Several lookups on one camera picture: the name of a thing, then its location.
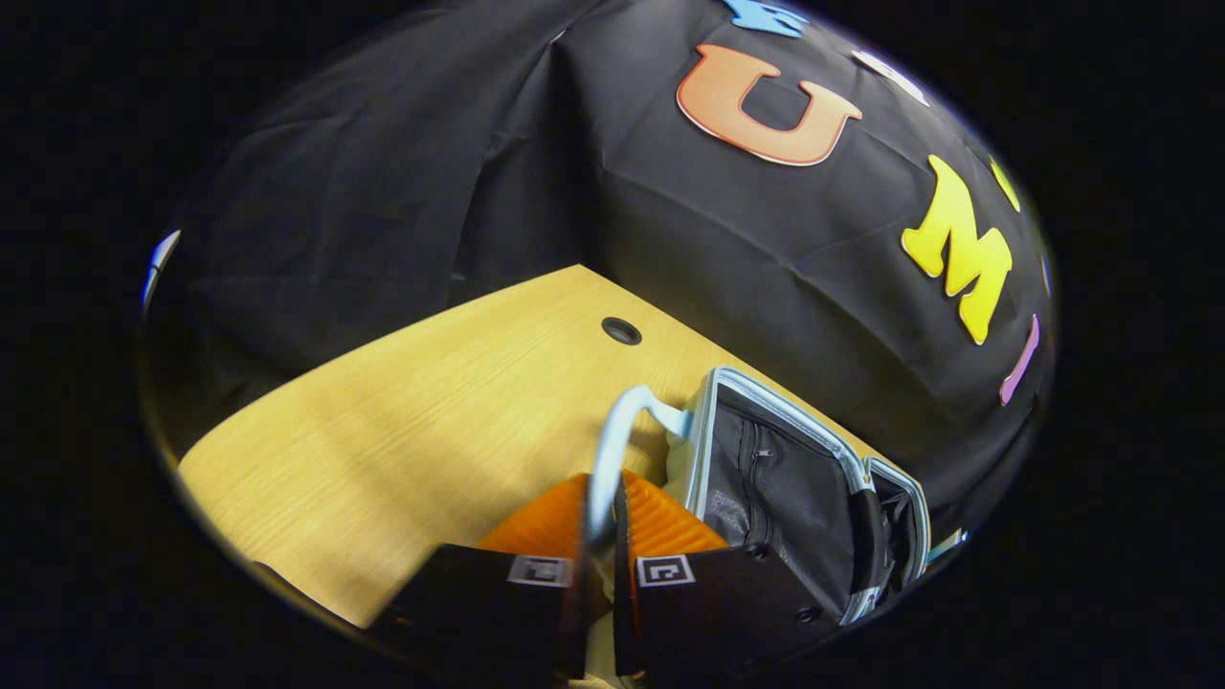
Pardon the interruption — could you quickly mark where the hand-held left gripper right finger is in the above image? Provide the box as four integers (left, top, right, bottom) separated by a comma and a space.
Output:
611, 469, 845, 678

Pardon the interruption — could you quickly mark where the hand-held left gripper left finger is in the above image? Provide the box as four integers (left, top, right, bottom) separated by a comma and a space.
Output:
371, 473, 590, 684

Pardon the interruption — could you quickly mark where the white suitcase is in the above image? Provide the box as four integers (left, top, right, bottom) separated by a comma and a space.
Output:
584, 367, 935, 629

